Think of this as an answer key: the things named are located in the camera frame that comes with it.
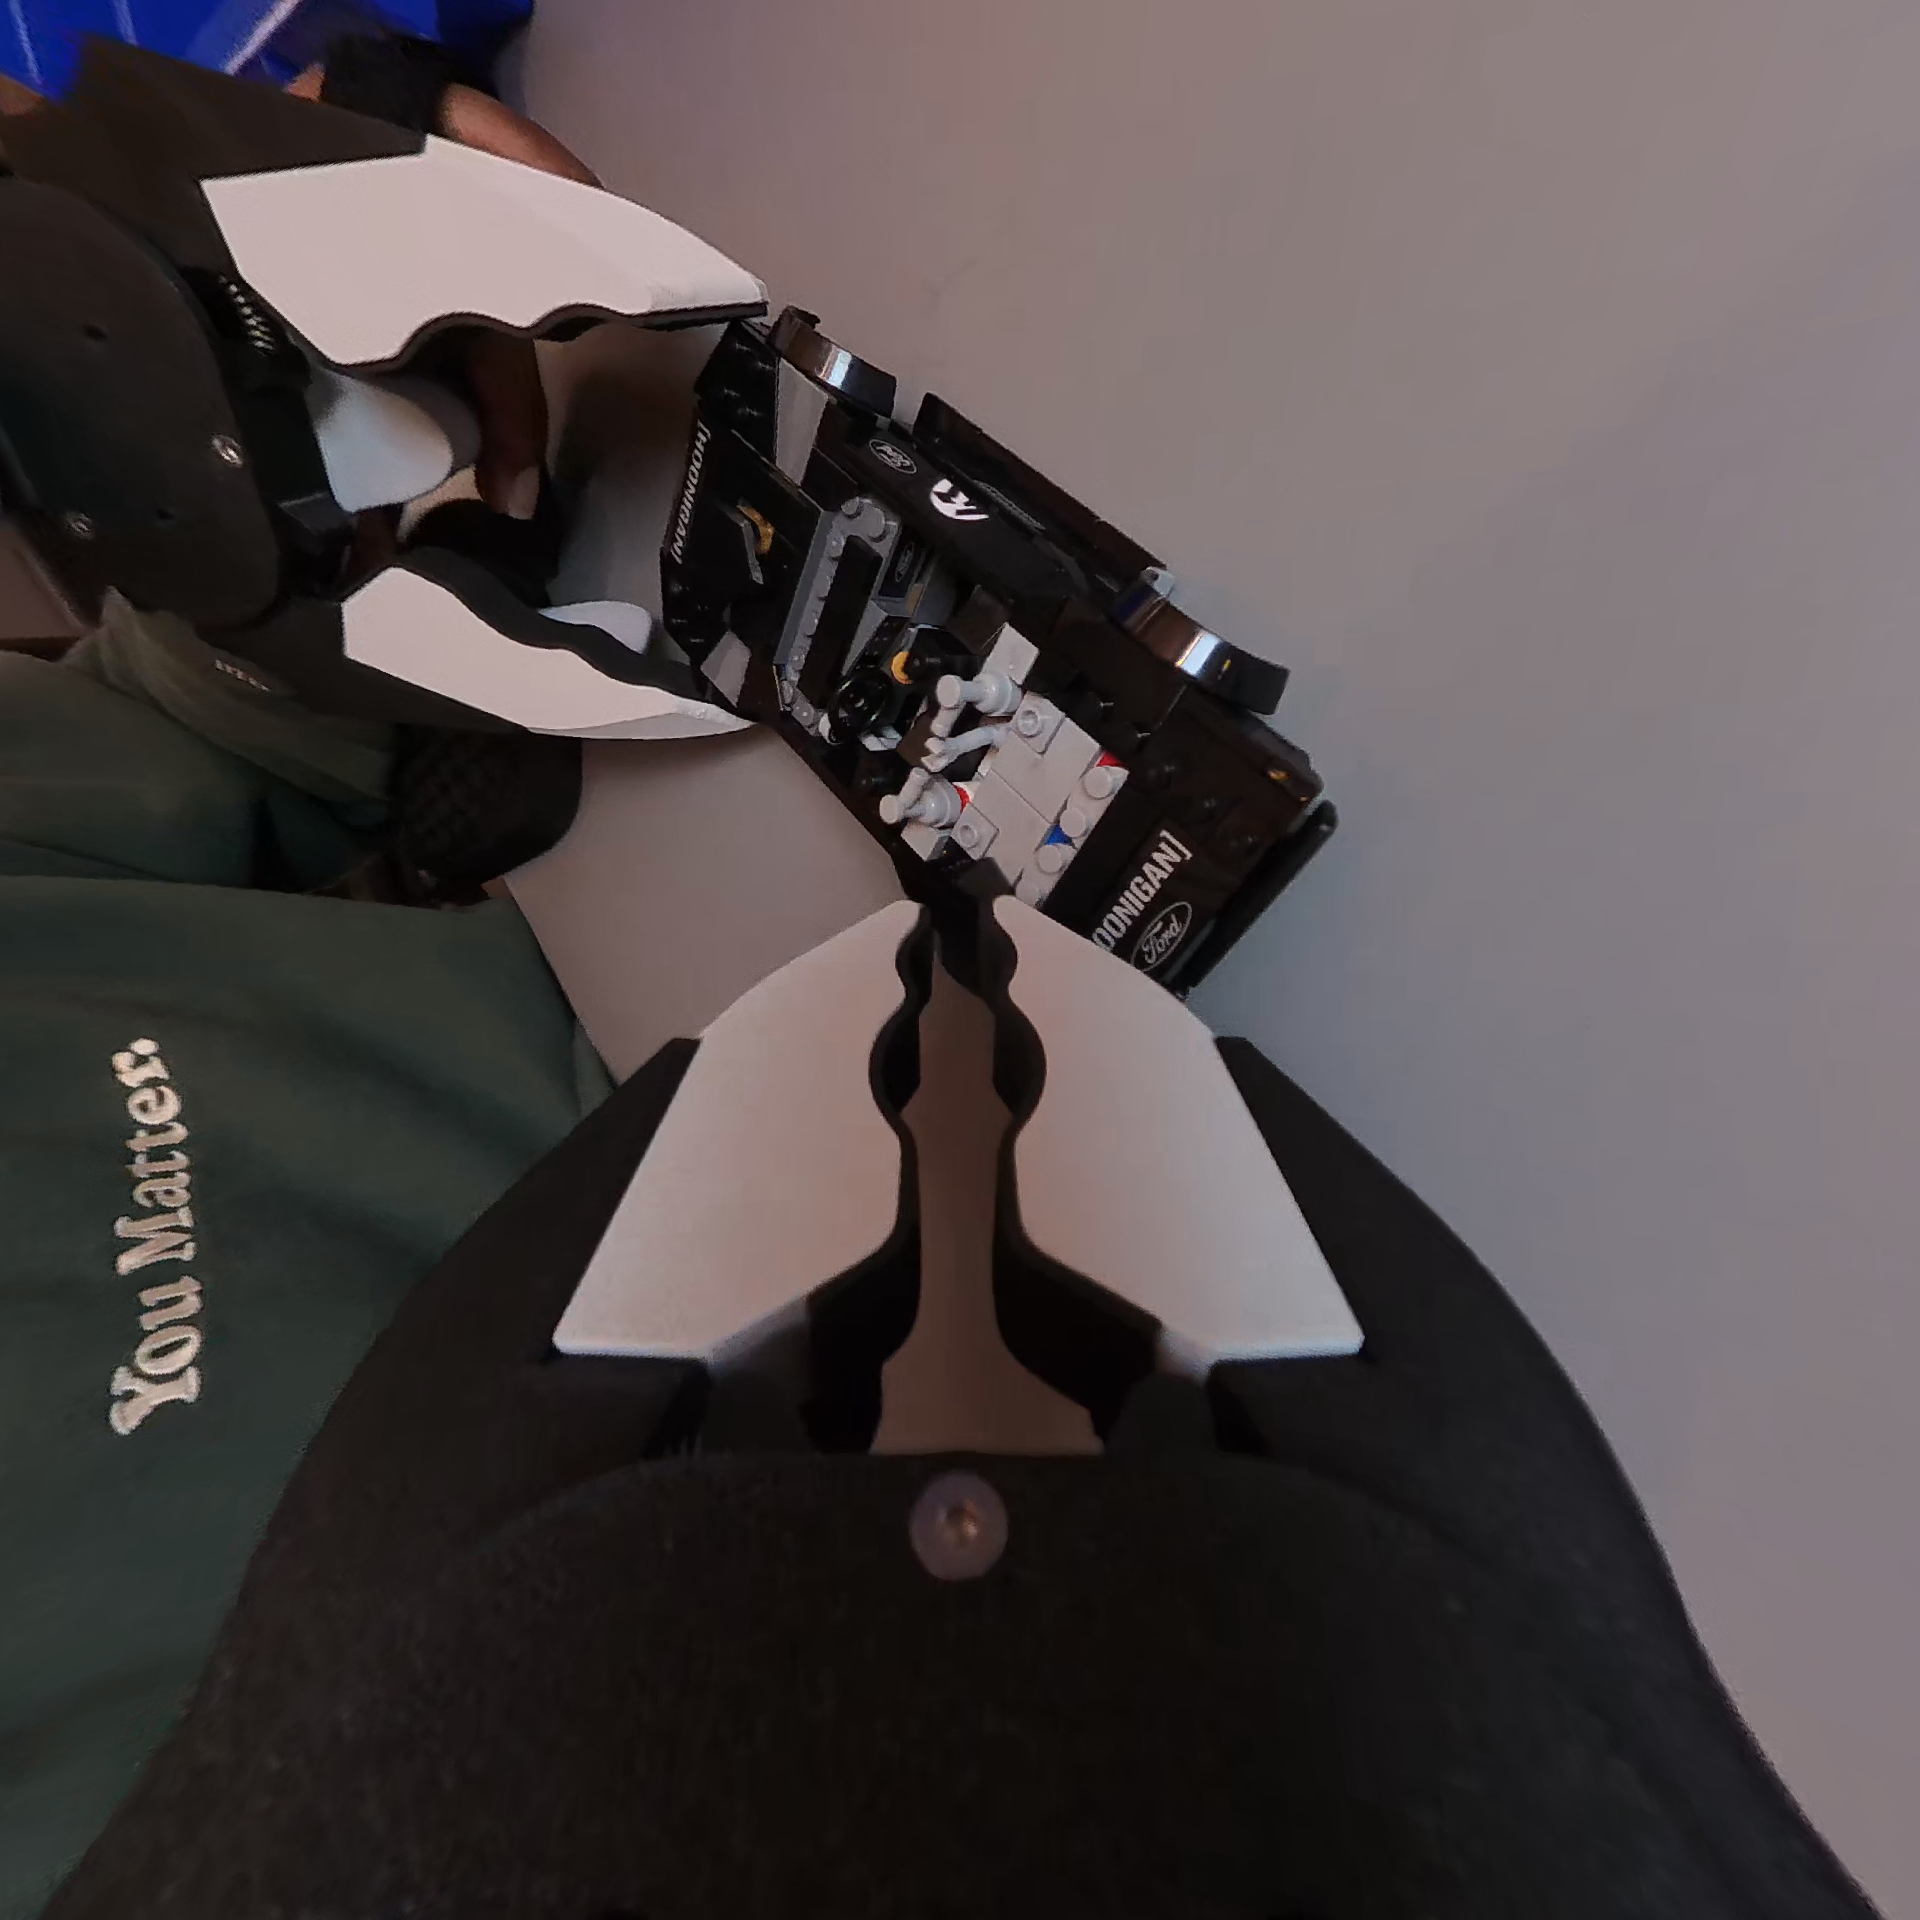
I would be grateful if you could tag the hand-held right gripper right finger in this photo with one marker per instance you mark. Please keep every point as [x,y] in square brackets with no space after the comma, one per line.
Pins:
[1171,1202]

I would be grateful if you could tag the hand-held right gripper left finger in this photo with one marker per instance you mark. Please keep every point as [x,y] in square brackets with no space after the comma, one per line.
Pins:
[722,1202]

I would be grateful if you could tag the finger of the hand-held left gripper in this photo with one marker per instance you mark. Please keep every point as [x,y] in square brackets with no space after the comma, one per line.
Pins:
[494,661]
[494,242]

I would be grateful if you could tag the black lego car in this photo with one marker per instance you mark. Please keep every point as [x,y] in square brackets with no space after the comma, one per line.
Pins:
[839,494]

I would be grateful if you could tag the person's left hand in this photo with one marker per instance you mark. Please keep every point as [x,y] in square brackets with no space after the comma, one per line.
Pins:
[508,436]

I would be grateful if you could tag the black office chair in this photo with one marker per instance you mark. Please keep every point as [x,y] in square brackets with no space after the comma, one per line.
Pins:
[482,811]

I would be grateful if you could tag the person's green sweatshirt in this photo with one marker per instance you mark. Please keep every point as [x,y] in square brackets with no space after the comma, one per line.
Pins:
[226,975]

